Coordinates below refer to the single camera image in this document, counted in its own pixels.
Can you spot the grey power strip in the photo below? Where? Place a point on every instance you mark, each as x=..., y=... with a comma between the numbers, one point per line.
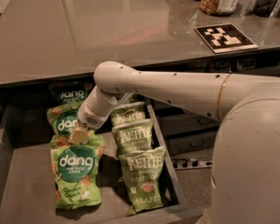
x=191, y=164

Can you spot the lower right grey drawer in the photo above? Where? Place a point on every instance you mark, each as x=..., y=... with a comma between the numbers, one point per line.
x=191, y=142

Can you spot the middle right grey drawer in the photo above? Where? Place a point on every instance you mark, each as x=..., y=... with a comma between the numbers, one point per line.
x=174, y=122

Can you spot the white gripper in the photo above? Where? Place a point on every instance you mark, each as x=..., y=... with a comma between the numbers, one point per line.
x=88, y=118

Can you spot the black white fiducial marker tile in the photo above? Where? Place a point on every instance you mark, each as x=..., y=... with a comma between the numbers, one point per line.
x=224, y=38

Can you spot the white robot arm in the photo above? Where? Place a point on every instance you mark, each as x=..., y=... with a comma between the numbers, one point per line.
x=246, y=169

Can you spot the front Kettle jalapeno chip bag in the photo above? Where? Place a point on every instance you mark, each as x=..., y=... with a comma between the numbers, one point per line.
x=141, y=171

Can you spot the open grey top drawer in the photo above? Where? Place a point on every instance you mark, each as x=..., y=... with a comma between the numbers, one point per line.
x=27, y=189

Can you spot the green dang chip bag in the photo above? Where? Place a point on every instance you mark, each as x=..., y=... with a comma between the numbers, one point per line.
x=63, y=118
x=70, y=92
x=74, y=169

